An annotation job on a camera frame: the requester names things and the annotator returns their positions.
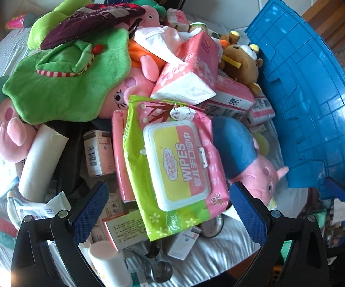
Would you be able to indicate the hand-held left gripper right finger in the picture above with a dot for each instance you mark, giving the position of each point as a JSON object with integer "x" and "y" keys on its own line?
{"x": 247, "y": 215}

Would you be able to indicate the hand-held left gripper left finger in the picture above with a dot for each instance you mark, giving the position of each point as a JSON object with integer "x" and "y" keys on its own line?
{"x": 92, "y": 212}

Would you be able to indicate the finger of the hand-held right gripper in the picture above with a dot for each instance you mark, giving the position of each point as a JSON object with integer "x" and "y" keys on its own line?
{"x": 336, "y": 190}

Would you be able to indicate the large white paper roll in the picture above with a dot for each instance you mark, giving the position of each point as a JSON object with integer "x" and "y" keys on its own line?
{"x": 41, "y": 164}

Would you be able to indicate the pink green wet wipes pack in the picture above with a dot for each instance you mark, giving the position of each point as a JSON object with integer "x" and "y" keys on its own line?
{"x": 175, "y": 167}

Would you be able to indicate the orange white medicine box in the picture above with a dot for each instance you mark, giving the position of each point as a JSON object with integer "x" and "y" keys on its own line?
{"x": 124, "y": 228}

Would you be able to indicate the round dark metal lid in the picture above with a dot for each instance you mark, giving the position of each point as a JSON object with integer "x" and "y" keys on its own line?
{"x": 212, "y": 227}

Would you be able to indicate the black bag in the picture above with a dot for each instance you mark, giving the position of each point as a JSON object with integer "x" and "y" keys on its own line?
{"x": 68, "y": 167}

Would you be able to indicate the white blue foil pouch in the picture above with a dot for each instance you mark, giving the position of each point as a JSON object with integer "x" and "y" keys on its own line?
{"x": 38, "y": 207}

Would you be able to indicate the white barcode medicine box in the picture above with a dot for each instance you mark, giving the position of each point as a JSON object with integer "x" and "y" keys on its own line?
{"x": 99, "y": 152}

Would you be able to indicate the pink flowered tissue pack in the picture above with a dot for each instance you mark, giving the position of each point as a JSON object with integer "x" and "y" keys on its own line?
{"x": 120, "y": 155}

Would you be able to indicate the white blue medicine box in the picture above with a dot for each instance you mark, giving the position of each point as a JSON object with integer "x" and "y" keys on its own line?
{"x": 184, "y": 243}

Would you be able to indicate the pig plush blue shirt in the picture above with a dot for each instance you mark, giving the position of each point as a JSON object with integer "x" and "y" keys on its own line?
{"x": 238, "y": 146}

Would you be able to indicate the lime fuzzy ball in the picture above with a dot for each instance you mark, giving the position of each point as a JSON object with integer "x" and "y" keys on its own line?
{"x": 261, "y": 143}

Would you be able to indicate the metal measuring spoons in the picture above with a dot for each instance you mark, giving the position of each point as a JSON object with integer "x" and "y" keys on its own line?
{"x": 163, "y": 270}

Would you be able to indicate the red green box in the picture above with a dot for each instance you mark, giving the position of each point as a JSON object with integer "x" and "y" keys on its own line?
{"x": 2, "y": 230}

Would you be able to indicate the white blue flat box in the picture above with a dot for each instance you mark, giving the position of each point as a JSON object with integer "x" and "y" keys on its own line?
{"x": 0, "y": 179}

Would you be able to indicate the pink white small box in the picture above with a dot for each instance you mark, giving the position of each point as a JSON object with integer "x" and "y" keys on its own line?
{"x": 262, "y": 110}

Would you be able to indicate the pink pig plush green hat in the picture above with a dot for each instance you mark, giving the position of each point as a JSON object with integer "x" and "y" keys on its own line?
{"x": 8, "y": 134}

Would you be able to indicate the pink tissue pack striped side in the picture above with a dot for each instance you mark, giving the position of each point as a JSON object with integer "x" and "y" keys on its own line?
{"x": 232, "y": 98}

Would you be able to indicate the green leaf plush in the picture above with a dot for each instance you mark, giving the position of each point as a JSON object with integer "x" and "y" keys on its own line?
{"x": 71, "y": 92}

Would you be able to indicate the pink plush with eyelashes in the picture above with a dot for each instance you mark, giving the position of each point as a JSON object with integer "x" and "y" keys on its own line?
{"x": 130, "y": 86}

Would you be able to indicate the brown bear plush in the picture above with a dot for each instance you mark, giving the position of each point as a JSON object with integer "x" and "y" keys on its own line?
{"x": 241, "y": 62}

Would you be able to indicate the wooden shelf unit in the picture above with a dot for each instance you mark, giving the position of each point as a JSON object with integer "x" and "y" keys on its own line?
{"x": 339, "y": 36}

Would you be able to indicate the orange pink plush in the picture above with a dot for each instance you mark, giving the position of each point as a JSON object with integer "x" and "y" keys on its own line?
{"x": 145, "y": 61}

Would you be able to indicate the crumpled white tissue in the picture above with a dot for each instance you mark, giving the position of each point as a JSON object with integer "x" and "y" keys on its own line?
{"x": 160, "y": 40}

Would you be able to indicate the small doll green cap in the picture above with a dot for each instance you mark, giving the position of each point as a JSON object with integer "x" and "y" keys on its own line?
{"x": 197, "y": 27}

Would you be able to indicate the lime green plush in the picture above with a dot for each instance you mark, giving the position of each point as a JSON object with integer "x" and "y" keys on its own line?
{"x": 56, "y": 15}

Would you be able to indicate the pink cylinder can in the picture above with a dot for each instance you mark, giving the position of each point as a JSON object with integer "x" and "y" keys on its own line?
{"x": 18, "y": 21}

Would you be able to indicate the small pink tissue packs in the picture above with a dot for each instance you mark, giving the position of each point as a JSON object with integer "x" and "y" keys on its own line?
{"x": 177, "y": 18}

